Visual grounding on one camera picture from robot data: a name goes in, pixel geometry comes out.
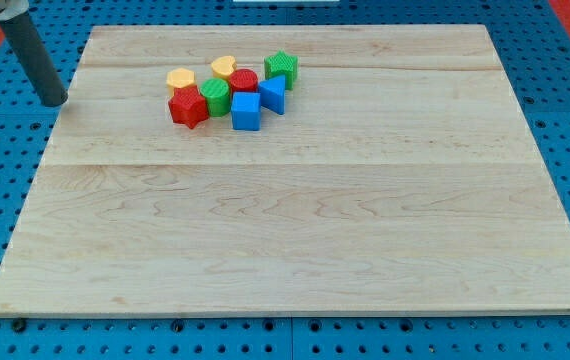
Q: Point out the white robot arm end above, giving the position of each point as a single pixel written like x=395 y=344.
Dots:
x=10 y=9

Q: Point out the green star block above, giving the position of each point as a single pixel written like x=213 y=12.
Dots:
x=282 y=64

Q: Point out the red star block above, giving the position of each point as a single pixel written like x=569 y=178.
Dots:
x=188 y=107

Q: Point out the yellow heart block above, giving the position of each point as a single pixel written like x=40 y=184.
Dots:
x=223 y=67

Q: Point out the blue cube block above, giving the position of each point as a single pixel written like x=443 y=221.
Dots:
x=246 y=111

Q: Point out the blue triangle block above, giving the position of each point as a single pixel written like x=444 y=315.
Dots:
x=272 y=94

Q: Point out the red cylinder block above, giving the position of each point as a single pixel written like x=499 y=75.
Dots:
x=243 y=80

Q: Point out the green cylinder block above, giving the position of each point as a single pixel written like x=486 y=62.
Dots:
x=216 y=92

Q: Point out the wooden board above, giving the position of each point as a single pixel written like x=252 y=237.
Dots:
x=402 y=180

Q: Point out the yellow hexagon block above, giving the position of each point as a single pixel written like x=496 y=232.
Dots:
x=179 y=78

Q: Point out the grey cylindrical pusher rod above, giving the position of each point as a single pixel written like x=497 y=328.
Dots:
x=27 y=45

